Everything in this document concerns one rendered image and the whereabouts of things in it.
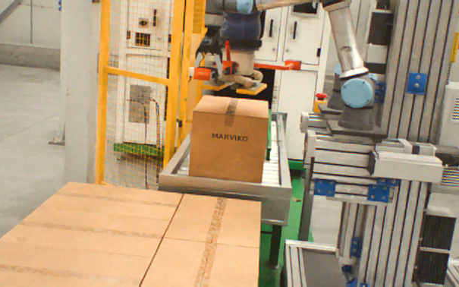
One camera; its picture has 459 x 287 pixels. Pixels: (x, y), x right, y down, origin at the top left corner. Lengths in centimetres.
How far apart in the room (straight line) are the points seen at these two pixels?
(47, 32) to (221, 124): 983
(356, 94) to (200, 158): 108
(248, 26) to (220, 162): 73
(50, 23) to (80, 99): 884
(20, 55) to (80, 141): 895
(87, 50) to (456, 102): 221
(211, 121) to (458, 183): 123
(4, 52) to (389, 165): 1109
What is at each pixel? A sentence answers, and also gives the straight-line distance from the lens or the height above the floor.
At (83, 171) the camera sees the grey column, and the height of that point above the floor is 37.
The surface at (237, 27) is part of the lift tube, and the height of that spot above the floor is 139.
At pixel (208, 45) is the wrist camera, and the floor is 133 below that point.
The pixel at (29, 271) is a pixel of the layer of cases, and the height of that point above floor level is 54.
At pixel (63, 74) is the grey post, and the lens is 605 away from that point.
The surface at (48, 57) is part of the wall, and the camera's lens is 1248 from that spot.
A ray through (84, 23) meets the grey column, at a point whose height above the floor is 131.
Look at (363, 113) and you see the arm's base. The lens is 242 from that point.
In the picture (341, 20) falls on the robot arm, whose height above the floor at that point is 147.
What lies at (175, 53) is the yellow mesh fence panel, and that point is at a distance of 365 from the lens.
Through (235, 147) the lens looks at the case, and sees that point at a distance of 301.
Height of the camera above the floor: 146
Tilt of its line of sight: 13 degrees down
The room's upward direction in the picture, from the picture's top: 5 degrees clockwise
